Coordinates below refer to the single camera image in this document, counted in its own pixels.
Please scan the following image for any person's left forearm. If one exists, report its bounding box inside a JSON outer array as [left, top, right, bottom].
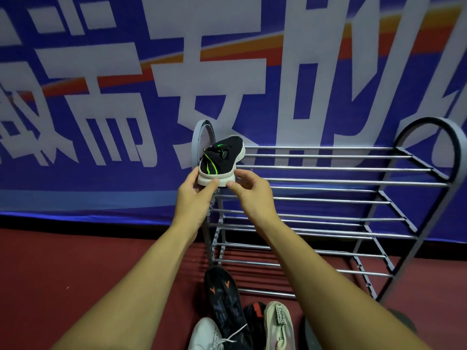
[[51, 222, 201, 350]]

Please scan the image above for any grey metal shoe rack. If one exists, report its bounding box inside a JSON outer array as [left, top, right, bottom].
[[190, 117, 467, 305]]

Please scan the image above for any person's right forearm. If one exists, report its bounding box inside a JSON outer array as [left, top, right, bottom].
[[250, 215, 433, 350]]

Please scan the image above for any dark grey round object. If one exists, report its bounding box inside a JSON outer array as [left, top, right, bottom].
[[299, 308, 419, 350]]

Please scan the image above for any black and red shoe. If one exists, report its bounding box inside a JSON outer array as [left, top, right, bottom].
[[242, 302, 267, 350]]

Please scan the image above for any black sneaker with orange marks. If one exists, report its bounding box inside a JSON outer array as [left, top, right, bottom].
[[204, 266, 254, 350]]

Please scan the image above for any person's left hand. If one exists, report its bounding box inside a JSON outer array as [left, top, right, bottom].
[[171, 167, 221, 237]]

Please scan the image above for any blue printed banner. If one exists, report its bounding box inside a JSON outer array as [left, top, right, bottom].
[[0, 0, 467, 245]]

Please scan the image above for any person's right hand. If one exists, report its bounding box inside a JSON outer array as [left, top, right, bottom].
[[226, 169, 276, 232]]

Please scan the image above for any black green-striped sneaker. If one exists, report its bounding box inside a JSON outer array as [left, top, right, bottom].
[[197, 136, 246, 187]]

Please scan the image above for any white laced sneaker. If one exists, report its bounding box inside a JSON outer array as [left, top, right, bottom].
[[188, 317, 229, 350]]

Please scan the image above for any beige sneaker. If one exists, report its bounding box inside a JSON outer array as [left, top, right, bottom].
[[263, 301, 297, 350]]

